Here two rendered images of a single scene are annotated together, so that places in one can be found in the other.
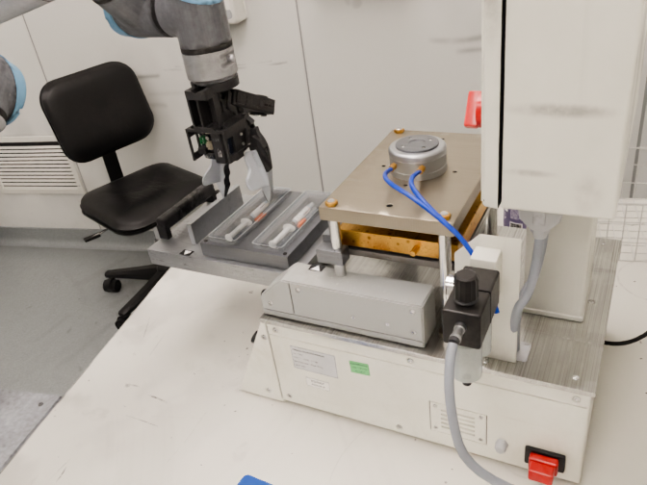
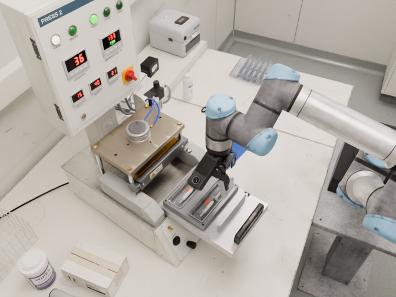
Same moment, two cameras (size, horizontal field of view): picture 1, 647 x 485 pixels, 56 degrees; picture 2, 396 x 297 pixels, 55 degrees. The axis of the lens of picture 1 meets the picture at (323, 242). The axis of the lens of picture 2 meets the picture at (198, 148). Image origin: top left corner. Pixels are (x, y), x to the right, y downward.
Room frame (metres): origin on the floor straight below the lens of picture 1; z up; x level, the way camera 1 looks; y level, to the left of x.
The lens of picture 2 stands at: (1.64, 0.14, 2.01)
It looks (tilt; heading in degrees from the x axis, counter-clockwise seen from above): 47 degrees down; 186
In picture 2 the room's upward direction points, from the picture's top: straight up
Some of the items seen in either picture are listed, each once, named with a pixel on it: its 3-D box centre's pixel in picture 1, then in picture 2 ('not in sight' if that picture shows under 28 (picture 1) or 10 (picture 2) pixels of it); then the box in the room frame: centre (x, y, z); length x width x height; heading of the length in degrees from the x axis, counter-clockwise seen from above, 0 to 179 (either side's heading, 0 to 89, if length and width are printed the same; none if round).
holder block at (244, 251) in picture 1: (274, 224); (201, 195); (0.91, 0.08, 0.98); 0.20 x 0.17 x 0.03; 149
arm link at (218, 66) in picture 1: (212, 63); (217, 137); (0.91, 0.12, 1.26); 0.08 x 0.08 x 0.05
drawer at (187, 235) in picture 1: (252, 227); (213, 204); (0.94, 0.12, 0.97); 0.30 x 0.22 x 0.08; 59
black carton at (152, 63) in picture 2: not in sight; (149, 66); (0.00, -0.28, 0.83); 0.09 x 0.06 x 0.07; 159
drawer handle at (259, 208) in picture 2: (187, 209); (249, 223); (1.01, 0.24, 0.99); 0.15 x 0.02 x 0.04; 149
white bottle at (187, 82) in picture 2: not in sight; (187, 86); (0.14, -0.06, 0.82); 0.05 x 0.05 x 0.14
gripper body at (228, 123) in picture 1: (219, 118); (218, 155); (0.91, 0.13, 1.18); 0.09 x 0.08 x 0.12; 149
